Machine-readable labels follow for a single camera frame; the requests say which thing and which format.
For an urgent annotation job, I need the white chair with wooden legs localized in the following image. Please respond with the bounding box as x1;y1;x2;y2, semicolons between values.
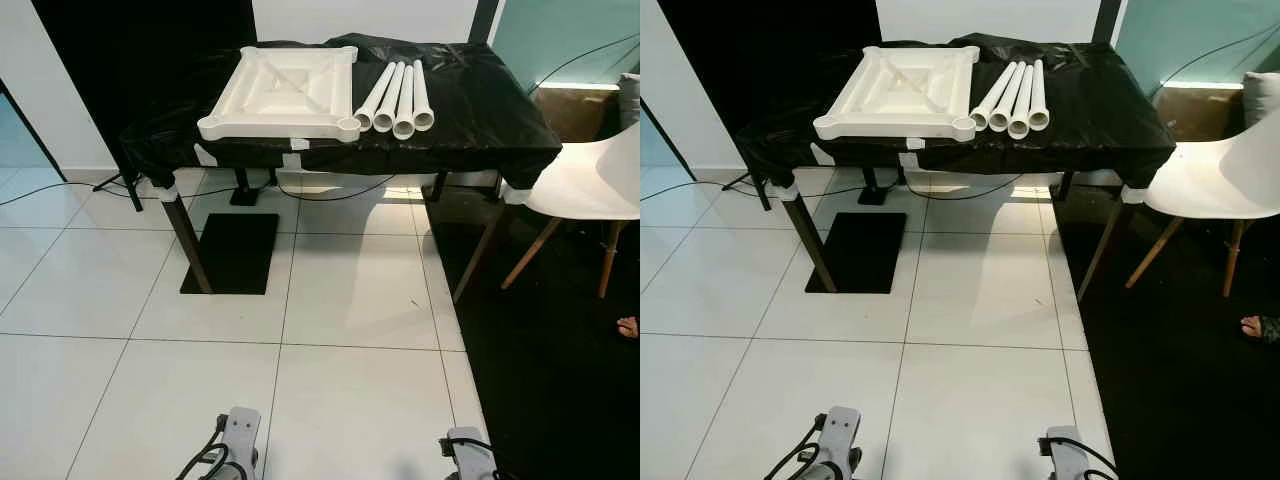
1125;125;1280;299
500;120;641;299

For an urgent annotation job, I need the brown wooden cabinet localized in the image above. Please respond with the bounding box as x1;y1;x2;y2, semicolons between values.
1158;88;1246;144
535;88;623;144

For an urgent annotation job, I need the dark work table leg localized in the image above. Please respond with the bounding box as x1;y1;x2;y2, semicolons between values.
1077;195;1126;305
452;195;506;305
158;190;215;295
783;190;839;295

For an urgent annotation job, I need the black plastic table cover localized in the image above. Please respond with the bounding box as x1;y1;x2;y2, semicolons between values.
733;33;1179;191
118;33;563;191

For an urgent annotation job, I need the green glass panel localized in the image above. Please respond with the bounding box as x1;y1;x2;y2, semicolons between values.
1113;0;1280;91
490;0;641;91

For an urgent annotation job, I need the black door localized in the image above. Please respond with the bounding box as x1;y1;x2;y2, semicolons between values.
657;0;883;161
30;0;259;161

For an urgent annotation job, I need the black rug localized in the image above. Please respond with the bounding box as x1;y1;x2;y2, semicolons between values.
1050;185;1280;480

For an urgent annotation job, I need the black flat base plate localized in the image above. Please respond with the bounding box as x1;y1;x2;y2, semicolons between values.
805;212;906;296
180;212;280;296

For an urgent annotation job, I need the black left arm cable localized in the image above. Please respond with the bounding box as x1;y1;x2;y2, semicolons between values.
765;420;851;480
177;425;251;480

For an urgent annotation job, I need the black frame post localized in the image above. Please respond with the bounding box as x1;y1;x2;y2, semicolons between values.
1092;0;1124;46
468;0;501;46

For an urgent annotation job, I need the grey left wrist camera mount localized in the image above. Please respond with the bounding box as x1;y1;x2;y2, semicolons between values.
218;407;263;480
822;405;866;480

